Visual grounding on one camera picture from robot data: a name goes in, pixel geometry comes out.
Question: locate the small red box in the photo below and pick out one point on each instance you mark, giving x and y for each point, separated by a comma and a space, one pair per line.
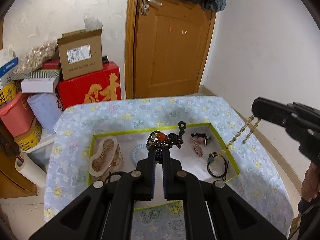
51, 65

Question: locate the wooden door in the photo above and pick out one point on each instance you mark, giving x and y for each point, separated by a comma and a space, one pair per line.
166, 51

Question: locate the yellow tin box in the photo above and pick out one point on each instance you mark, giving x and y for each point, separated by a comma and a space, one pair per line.
31, 138

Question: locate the beige translucent hair claw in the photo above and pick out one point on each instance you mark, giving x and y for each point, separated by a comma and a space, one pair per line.
106, 158

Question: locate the brown cardboard box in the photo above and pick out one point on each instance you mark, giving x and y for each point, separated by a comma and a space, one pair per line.
80, 53

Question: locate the green striped box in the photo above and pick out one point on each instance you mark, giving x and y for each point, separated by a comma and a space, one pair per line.
38, 74

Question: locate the lime green shallow box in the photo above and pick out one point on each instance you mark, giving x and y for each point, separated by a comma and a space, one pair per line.
157, 141

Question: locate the pink sparkly hair clip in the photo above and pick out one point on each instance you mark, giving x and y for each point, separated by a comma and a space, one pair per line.
196, 147

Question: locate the yellow patterned box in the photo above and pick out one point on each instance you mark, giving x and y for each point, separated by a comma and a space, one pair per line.
10, 91

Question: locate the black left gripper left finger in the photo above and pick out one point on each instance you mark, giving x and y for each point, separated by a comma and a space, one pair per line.
104, 210

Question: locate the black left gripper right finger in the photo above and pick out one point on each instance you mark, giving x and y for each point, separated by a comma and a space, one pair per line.
213, 210

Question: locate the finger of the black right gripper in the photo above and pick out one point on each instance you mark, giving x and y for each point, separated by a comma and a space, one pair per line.
266, 107
276, 119

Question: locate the metal door handle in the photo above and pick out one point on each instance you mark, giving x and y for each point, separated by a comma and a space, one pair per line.
145, 4

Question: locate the red gift box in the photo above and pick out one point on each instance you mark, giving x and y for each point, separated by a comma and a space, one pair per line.
94, 87

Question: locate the bag of nuts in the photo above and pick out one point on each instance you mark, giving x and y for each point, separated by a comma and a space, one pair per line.
34, 59

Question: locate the white flat box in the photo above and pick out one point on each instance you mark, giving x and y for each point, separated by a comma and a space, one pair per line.
45, 85

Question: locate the light blue cylindrical tin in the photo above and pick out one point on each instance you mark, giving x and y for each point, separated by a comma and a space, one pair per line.
47, 108

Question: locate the white blue carton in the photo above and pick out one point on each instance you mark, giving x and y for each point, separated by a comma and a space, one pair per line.
8, 63

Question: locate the pink plastic bin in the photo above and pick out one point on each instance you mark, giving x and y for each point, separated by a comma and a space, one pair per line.
17, 115

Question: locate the person right hand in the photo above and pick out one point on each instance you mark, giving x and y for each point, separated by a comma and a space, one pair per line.
310, 184

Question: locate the white paper roll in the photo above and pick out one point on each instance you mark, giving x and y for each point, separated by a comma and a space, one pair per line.
30, 170

